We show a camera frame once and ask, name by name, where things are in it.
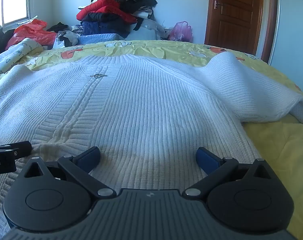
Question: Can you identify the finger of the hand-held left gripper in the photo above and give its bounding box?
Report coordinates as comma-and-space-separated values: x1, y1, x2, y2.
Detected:
0, 141, 32, 158

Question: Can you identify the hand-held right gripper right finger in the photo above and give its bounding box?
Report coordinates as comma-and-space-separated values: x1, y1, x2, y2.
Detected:
182, 147, 278, 201

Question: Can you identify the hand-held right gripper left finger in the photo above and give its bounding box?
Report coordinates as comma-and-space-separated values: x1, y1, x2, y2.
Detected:
23, 146, 117, 201

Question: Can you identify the white knit sweater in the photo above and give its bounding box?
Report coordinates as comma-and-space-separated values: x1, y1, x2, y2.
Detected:
0, 52, 303, 240

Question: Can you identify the yellow carrot print bedsheet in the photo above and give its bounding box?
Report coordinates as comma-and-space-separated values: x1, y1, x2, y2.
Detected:
0, 40, 303, 240

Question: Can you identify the white printed quilt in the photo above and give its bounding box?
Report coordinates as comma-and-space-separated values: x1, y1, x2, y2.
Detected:
0, 37, 44, 85

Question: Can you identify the black cloth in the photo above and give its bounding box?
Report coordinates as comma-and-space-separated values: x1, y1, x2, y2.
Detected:
0, 27, 15, 58

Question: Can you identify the white plastic bag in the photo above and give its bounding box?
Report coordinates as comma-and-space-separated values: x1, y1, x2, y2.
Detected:
53, 31, 79, 49

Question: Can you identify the red-orange garment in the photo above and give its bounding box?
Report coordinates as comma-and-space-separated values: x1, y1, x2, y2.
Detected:
5, 19, 57, 50

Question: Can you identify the light blue knit cloth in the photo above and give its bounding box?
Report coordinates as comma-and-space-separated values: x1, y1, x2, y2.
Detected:
78, 33, 125, 46

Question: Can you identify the grey patterned cloth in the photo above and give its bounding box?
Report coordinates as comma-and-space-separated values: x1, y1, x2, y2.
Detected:
71, 25, 84, 37

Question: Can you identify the navy blue jacket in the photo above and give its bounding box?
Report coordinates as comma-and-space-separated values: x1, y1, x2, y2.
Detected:
81, 21, 130, 38

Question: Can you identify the pink plastic bag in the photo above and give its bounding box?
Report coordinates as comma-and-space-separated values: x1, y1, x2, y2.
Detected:
169, 21, 193, 43

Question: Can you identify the grey plastic bag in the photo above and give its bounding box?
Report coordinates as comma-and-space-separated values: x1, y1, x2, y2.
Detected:
126, 19, 167, 40

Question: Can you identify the black puffer jacket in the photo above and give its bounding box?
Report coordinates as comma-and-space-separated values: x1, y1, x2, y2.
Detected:
83, 12, 127, 25

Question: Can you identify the brown wooden door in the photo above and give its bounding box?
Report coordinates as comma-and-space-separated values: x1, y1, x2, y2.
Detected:
204, 0, 279, 64
208, 0, 264, 53

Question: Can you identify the red puffer jacket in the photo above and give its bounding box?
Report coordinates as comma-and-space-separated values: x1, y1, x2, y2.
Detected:
76, 0, 137, 24

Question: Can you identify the white cloth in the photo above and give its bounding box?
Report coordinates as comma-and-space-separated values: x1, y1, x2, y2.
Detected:
135, 7, 154, 30

